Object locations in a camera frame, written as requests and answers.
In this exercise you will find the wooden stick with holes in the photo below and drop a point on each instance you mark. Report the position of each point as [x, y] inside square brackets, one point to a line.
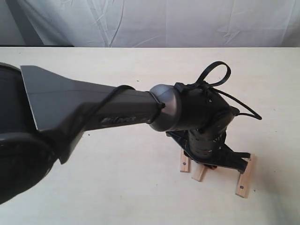
[244, 181]
[184, 162]

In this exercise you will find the white backdrop cloth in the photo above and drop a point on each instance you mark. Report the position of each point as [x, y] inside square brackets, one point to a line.
[150, 23]

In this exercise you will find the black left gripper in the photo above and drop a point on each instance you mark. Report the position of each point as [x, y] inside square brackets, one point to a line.
[209, 150]

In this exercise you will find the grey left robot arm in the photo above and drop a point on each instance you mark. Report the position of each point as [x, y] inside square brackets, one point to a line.
[43, 116]

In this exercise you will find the plain wooden stick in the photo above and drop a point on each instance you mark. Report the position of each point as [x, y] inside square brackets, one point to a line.
[199, 173]

